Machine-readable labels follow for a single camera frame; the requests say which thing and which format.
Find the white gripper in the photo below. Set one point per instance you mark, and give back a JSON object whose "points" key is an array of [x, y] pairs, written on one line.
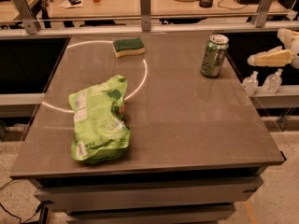
{"points": [[295, 49]]}

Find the green soda can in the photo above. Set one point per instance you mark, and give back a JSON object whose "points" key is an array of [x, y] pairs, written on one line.
{"points": [[214, 56]]}

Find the green rice chip bag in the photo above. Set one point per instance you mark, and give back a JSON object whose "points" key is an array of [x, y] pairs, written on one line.
{"points": [[100, 134]]}

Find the clear sanitizer bottle right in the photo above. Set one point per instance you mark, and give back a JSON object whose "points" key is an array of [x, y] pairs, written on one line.
{"points": [[273, 82]]}

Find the clear sanitizer bottle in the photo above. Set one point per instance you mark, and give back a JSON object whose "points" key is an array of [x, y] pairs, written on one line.
{"points": [[250, 84], [273, 82]]}

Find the clear sanitizer bottle left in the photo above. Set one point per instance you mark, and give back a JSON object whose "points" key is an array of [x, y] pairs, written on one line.
{"points": [[250, 84]]}

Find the black mesh pen cup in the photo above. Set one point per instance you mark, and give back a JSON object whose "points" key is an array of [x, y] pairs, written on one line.
{"points": [[205, 3]]}

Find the green yellow sponge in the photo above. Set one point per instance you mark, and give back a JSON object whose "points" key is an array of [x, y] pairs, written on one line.
{"points": [[128, 47]]}

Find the grey metal bracket right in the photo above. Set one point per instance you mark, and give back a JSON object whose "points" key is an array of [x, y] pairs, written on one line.
{"points": [[259, 19]]}

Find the grey metal bracket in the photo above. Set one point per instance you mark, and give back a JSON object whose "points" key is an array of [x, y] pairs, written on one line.
{"points": [[259, 19], [30, 23], [145, 15]]}

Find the grey metal bracket middle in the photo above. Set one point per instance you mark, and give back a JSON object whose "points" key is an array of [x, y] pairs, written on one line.
{"points": [[145, 15]]}

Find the grey metal bracket left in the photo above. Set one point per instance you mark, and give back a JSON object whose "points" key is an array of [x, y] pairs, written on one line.
{"points": [[30, 23]]}

